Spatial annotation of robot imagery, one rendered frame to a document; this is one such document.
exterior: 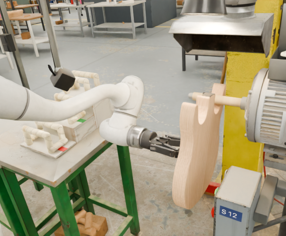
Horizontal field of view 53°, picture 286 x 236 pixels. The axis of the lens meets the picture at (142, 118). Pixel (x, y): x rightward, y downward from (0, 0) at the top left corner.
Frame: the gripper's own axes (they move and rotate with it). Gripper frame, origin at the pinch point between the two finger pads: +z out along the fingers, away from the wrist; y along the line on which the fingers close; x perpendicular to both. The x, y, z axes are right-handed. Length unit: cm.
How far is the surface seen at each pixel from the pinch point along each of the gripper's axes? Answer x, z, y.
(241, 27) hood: 43.1, 11.1, -2.3
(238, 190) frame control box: -1.2, 20.0, 15.7
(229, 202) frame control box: -2.6, 19.0, 20.6
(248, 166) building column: -56, 3, -116
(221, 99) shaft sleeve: 18.2, 5.7, -9.3
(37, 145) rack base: -18, -83, 2
